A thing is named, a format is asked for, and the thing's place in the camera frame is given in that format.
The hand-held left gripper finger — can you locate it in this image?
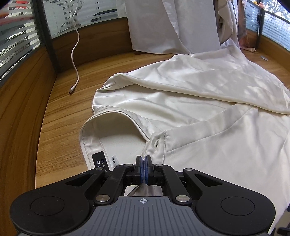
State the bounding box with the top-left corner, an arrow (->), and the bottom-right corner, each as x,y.
65,155 -> 144,203
145,155 -> 224,203

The cream satin shirt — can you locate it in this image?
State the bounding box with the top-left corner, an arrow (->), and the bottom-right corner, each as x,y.
79,44 -> 290,235

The smooth white draped garment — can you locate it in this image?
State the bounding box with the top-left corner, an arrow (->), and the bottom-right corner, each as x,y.
125,0 -> 221,55

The crumpled off-white draped garment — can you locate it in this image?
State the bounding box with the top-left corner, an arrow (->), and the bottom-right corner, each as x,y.
213,0 -> 243,49

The pink patterned garment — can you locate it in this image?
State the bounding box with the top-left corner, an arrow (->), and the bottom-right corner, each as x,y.
236,0 -> 256,53

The striped glass partition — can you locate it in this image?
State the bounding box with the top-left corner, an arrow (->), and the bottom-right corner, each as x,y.
0,0 -> 127,87
246,0 -> 290,52

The white charging cable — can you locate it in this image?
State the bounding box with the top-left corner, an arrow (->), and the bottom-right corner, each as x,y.
68,0 -> 80,95

